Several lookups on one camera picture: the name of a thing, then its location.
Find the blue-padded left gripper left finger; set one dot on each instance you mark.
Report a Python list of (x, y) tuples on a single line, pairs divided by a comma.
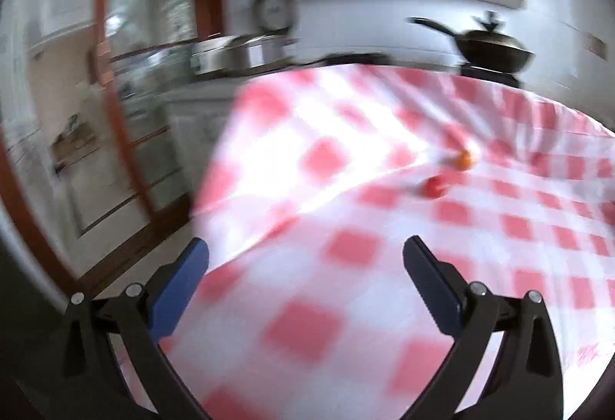
[(144, 314)]

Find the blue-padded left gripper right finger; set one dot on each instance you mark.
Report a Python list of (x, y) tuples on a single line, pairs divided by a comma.
[(525, 381)]

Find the white kitchen cabinet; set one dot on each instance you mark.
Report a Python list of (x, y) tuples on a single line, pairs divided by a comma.
[(197, 114)]

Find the red white checkered tablecloth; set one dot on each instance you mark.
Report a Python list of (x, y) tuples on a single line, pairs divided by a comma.
[(307, 312)]

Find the small orange mandarin rear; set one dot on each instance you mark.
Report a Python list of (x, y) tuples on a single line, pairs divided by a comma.
[(463, 161)]

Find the black wok with lid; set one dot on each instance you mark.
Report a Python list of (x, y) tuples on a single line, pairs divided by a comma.
[(485, 47)]

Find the steel pot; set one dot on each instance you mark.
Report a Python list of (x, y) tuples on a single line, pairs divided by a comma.
[(244, 55)]

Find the wooden door frame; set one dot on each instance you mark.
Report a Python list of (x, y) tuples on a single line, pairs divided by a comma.
[(90, 176)]

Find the wall socket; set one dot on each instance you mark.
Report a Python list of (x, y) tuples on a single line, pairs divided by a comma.
[(597, 46)]

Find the round wall gauge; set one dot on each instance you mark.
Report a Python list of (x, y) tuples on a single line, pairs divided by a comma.
[(274, 17)]

